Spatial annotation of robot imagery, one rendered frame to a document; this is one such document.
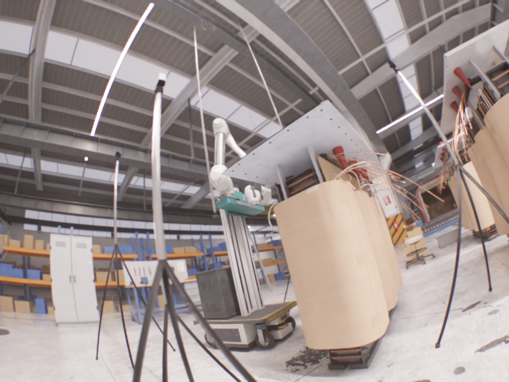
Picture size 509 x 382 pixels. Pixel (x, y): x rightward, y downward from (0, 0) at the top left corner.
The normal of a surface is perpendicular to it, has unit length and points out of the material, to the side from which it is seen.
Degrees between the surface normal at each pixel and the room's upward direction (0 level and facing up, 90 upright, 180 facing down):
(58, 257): 90
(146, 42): 174
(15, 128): 90
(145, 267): 90
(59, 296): 90
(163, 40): 174
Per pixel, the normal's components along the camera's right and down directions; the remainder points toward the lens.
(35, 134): 0.70, -0.40
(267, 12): 0.22, 0.91
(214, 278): -0.55, -0.19
